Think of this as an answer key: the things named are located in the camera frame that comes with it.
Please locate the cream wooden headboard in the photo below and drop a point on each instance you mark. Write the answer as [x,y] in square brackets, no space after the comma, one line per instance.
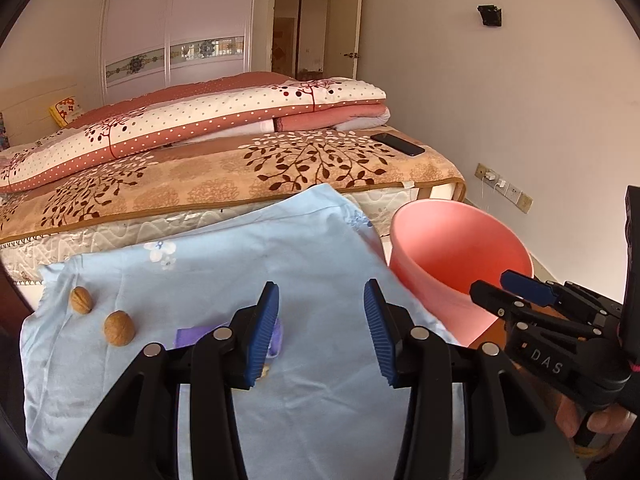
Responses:
[25,108]

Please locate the walnut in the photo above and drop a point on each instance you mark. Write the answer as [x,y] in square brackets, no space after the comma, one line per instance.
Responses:
[118,329]
[81,300]

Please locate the purple face mask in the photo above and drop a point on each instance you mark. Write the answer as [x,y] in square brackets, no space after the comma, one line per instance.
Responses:
[187,336]

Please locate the walnut near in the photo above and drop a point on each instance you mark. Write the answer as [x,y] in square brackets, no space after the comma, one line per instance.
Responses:
[118,329]

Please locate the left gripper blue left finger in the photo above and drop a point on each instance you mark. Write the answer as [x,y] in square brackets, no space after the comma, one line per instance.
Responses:
[256,341]

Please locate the pink folded blanket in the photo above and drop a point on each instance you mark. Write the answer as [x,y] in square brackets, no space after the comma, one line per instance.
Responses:
[332,117]

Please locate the black wall bracket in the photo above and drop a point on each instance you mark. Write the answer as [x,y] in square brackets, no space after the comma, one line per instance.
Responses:
[490,14]

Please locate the cream room door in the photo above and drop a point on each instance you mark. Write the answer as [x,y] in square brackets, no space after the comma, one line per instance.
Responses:
[342,38]

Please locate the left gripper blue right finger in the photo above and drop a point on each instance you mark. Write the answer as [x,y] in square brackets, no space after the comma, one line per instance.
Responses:
[386,326]

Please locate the light blue cloth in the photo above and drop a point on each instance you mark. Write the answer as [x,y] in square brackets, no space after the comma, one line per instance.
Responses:
[324,410]

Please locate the brown leaf-pattern blanket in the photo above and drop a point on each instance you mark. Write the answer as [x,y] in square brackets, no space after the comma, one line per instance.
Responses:
[222,173]

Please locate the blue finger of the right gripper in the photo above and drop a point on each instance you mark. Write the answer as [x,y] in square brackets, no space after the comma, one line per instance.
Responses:
[530,289]

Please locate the yellow red pillow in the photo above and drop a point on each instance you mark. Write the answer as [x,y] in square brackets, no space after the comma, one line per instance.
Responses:
[65,111]

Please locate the wall socket strip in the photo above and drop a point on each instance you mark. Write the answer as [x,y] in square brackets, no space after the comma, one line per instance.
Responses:
[509,191]

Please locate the black smartphone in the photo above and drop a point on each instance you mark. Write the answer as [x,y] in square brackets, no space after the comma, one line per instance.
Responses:
[398,144]

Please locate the white sliding wardrobe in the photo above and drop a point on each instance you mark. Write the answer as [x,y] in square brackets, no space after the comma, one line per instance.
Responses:
[152,44]

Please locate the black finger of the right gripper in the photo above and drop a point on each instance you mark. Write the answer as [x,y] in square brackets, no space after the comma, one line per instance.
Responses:
[497,301]

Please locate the person's right hand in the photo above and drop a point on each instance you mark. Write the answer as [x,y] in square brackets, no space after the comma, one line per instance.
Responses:
[614,422]

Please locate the pink plastic bucket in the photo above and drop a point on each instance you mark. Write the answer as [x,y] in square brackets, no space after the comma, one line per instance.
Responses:
[441,247]

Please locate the walnut far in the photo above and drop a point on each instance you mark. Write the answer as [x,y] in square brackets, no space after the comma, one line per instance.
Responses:
[81,300]

